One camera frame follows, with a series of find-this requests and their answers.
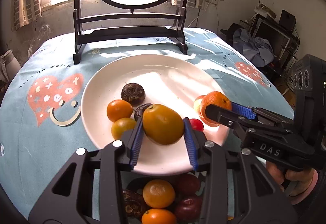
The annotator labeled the red cherry tomato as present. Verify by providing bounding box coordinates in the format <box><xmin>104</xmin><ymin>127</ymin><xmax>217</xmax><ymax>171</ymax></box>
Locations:
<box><xmin>189</xmin><ymin>119</ymin><xmax>204</xmax><ymax>132</ymax></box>

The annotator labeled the yellow orange round fruit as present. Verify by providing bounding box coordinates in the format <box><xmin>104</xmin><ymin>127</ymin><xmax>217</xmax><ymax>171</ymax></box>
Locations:
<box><xmin>143</xmin><ymin>104</ymin><xmax>184</xmax><ymax>145</ymax></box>

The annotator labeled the green yellow tomato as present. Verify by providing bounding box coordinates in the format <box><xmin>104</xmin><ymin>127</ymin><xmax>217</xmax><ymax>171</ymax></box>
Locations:
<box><xmin>111</xmin><ymin>118</ymin><xmax>137</xmax><ymax>140</ymax></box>

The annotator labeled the small orange tomato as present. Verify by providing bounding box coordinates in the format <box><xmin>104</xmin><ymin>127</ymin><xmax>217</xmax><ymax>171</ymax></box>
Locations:
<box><xmin>107</xmin><ymin>100</ymin><xmax>133</xmax><ymax>122</ymax></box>

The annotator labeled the large orange mandarin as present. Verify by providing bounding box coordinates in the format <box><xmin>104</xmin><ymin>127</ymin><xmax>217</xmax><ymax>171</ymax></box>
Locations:
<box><xmin>193</xmin><ymin>95</ymin><xmax>204</xmax><ymax>117</ymax></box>

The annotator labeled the right hand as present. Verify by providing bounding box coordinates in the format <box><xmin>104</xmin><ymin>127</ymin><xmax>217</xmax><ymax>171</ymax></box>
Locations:
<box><xmin>265</xmin><ymin>161</ymin><xmax>318</xmax><ymax>205</ymax></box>

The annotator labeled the blue grey clothes pile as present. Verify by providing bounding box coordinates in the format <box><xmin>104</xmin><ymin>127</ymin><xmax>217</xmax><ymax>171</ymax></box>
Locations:
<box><xmin>233</xmin><ymin>28</ymin><xmax>275</xmax><ymax>68</ymax></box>

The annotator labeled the dark red tomato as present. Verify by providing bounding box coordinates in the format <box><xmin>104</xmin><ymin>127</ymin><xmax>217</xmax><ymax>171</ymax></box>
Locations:
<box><xmin>174</xmin><ymin>195</ymin><xmax>203</xmax><ymax>223</ymax></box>

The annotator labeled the light blue printed tablecloth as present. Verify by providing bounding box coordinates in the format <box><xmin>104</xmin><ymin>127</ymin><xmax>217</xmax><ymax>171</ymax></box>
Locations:
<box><xmin>1</xmin><ymin>28</ymin><xmax>293</xmax><ymax>217</ymax></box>

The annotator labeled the small yellow tomato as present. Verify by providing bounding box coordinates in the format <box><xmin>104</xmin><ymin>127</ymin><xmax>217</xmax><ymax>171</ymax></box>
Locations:
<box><xmin>141</xmin><ymin>208</ymin><xmax>177</xmax><ymax>224</ymax></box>

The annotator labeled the white ceramic plate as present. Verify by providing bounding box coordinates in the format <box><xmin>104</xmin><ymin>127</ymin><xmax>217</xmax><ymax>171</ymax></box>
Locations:
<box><xmin>81</xmin><ymin>54</ymin><xmax>225</xmax><ymax>176</ymax></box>

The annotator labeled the white ceramic jug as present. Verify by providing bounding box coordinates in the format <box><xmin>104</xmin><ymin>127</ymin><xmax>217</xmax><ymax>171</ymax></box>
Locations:
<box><xmin>0</xmin><ymin>49</ymin><xmax>21</xmax><ymax>83</ymax></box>

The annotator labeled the round painted table screen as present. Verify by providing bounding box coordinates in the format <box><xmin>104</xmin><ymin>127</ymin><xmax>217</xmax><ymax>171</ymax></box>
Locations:
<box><xmin>72</xmin><ymin>0</ymin><xmax>197</xmax><ymax>65</ymax></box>

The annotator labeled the black camera box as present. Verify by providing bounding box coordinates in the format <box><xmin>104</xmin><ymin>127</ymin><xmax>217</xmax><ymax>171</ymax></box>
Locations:
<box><xmin>293</xmin><ymin>54</ymin><xmax>325</xmax><ymax>150</ymax></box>

